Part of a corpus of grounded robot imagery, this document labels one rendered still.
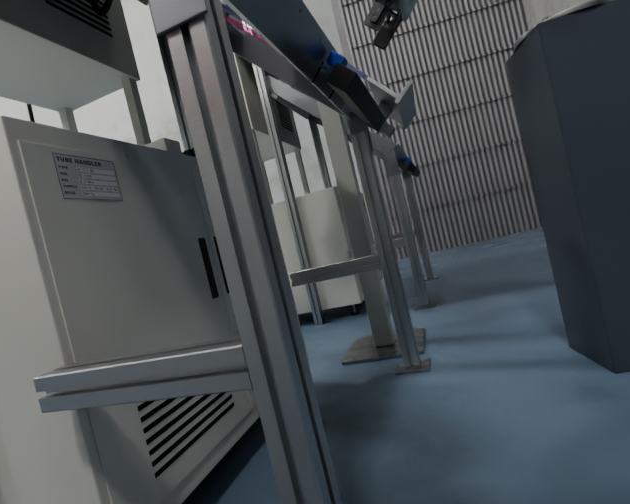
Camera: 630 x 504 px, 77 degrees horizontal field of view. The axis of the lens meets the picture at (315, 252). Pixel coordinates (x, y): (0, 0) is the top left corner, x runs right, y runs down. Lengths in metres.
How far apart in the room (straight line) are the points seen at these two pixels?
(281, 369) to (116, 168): 0.45
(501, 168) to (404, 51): 1.55
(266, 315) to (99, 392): 0.21
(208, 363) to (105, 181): 0.37
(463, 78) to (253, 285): 4.34
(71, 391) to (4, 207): 0.23
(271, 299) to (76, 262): 0.32
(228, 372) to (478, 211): 4.10
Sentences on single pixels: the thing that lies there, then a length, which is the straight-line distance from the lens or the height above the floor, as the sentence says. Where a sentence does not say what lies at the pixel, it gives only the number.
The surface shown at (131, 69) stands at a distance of 1.41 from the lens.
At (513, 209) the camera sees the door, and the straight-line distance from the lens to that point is 4.47.
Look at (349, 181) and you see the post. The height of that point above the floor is 0.55.
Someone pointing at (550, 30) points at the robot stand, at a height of 0.68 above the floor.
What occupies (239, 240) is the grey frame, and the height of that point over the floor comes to 0.41.
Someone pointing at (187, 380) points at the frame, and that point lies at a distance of 0.39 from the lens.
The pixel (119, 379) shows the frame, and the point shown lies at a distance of 0.45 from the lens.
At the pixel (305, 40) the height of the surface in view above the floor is 0.70.
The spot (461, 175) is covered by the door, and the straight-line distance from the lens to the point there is 4.36.
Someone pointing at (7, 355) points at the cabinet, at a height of 0.34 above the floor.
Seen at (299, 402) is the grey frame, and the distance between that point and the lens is 0.35.
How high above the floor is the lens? 0.39
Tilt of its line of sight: 1 degrees down
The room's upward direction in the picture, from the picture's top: 13 degrees counter-clockwise
